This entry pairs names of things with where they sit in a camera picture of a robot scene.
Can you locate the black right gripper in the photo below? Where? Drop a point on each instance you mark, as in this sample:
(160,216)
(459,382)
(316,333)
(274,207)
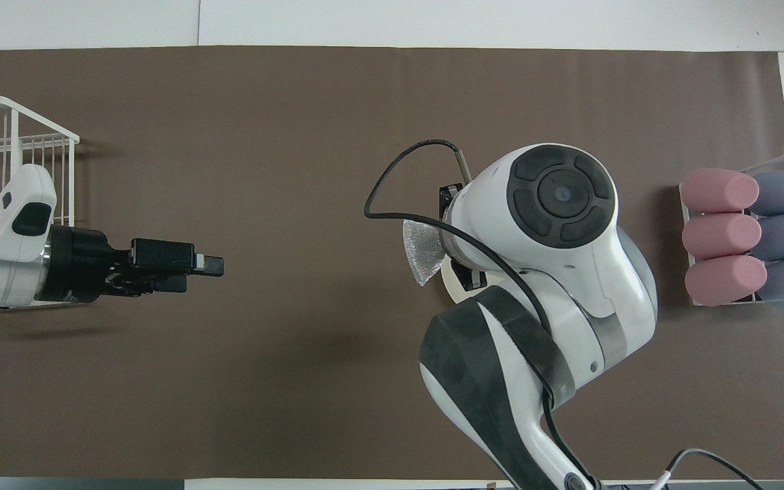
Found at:
(448,197)

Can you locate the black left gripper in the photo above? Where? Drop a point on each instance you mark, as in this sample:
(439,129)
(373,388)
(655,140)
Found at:
(79,265)

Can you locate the silver mesh sponge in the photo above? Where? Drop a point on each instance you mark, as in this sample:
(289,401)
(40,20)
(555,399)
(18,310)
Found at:
(422,248)

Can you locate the cream round plate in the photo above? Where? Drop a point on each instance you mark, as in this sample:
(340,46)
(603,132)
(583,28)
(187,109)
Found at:
(456,294)

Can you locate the brown table mat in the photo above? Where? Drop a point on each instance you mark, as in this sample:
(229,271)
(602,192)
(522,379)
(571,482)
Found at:
(263,170)

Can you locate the pink cup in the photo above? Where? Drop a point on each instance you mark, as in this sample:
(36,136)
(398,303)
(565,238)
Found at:
(720,236)
(724,280)
(719,190)

